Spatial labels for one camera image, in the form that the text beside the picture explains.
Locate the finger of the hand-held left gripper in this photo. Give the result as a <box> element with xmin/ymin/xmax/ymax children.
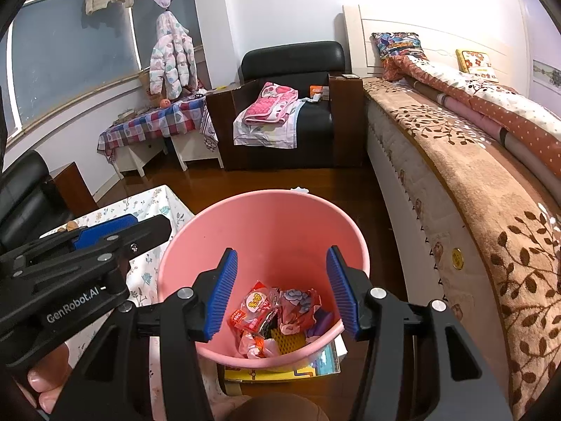
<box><xmin>0</xmin><ymin>214</ymin><xmax>141</xmax><ymax>278</ymax></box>
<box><xmin>0</xmin><ymin>215</ymin><xmax>173</xmax><ymax>313</ymax></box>

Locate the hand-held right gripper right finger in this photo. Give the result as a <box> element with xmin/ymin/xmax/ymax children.
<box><xmin>326</xmin><ymin>246</ymin><xmax>513</xmax><ymax>421</ymax></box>

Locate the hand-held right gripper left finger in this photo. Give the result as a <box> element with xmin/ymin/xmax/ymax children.
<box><xmin>48</xmin><ymin>248</ymin><xmax>239</xmax><ymax>421</ymax></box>

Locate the clear red snack wrapper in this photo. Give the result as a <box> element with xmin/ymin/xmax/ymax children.
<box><xmin>230</xmin><ymin>281</ymin><xmax>281</xmax><ymax>332</ymax></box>

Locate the dark red cloud print wrapper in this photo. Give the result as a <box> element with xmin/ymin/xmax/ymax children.
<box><xmin>278</xmin><ymin>288</ymin><xmax>325</xmax><ymax>336</ymax></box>

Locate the orange plastic wrapper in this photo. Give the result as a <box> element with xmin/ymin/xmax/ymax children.
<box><xmin>239</xmin><ymin>331</ymin><xmax>279</xmax><ymax>358</ymax></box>

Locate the yellow foam net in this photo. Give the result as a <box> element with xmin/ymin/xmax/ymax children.
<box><xmin>269</xmin><ymin>327</ymin><xmax>307</xmax><ymax>354</ymax></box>

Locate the pink plastic bucket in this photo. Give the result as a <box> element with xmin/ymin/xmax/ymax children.
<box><xmin>156</xmin><ymin>189</ymin><xmax>371</xmax><ymax>374</ymax></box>

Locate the person's left hand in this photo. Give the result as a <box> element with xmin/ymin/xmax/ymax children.
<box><xmin>24</xmin><ymin>341</ymin><xmax>74</xmax><ymax>414</ymax></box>

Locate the floral bear print tablecloth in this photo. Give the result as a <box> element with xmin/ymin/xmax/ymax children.
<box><xmin>39</xmin><ymin>184</ymin><xmax>229</xmax><ymax>421</ymax></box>

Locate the purple wrapper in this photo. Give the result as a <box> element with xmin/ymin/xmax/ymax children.
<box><xmin>307</xmin><ymin>309</ymin><xmax>336</xmax><ymax>338</ymax></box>

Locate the white side table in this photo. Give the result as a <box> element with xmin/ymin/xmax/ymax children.
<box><xmin>170</xmin><ymin>131</ymin><xmax>224</xmax><ymax>172</ymax></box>
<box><xmin>113</xmin><ymin>140</ymin><xmax>168</xmax><ymax>178</ymax></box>

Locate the yellow book under bucket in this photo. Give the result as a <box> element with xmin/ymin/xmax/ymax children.
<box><xmin>223</xmin><ymin>338</ymin><xmax>347</xmax><ymax>384</ymax></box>

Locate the black leather armchair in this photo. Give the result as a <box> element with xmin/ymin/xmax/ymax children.
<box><xmin>206</xmin><ymin>41</ymin><xmax>364</xmax><ymax>172</ymax></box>
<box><xmin>0</xmin><ymin>150</ymin><xmax>99</xmax><ymax>250</ymax></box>

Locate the white bed base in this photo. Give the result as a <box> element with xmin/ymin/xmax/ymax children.
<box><xmin>366</xmin><ymin>96</ymin><xmax>500</xmax><ymax>404</ymax></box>

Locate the checkered tablecloth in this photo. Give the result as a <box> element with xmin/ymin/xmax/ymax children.
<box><xmin>97</xmin><ymin>96</ymin><xmax>208</xmax><ymax>154</ymax></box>

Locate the floral hanging cloth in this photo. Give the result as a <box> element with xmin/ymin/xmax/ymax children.
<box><xmin>199</xmin><ymin>105</ymin><xmax>220</xmax><ymax>152</ymax></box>

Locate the white printed cloth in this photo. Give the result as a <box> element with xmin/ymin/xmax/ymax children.
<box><xmin>233</xmin><ymin>99</ymin><xmax>307</xmax><ymax>149</ymax></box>

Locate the bed with brown floral cover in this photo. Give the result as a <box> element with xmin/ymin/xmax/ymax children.
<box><xmin>364</xmin><ymin>76</ymin><xmax>561</xmax><ymax>419</ymax></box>

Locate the white pink puffer jacket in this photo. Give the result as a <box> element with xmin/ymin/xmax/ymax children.
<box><xmin>149</xmin><ymin>11</ymin><xmax>198</xmax><ymax>101</ymax></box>

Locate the large dark window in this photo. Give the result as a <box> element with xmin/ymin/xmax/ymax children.
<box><xmin>0</xmin><ymin>0</ymin><xmax>207</xmax><ymax>141</ymax></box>

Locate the pink blanket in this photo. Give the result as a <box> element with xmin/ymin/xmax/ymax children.
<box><xmin>243</xmin><ymin>82</ymin><xmax>299</xmax><ymax>126</ymax></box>

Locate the orange dotted quilt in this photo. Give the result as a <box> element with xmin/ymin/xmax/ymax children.
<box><xmin>383</xmin><ymin>55</ymin><xmax>561</xmax><ymax>176</ymax></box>

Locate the colourful floral pillow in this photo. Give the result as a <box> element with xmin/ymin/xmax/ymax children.
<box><xmin>372</xmin><ymin>32</ymin><xmax>428</xmax><ymax>71</ymax></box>

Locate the yellow floral pillow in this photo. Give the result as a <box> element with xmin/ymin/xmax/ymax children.
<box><xmin>456</xmin><ymin>49</ymin><xmax>498</xmax><ymax>80</ymax></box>

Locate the white bed headboard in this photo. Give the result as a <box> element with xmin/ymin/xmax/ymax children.
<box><xmin>342</xmin><ymin>4</ymin><xmax>513</xmax><ymax>93</ymax></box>

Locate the white wardrobe door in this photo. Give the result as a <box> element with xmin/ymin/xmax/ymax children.
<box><xmin>517</xmin><ymin>0</ymin><xmax>561</xmax><ymax>93</ymax></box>

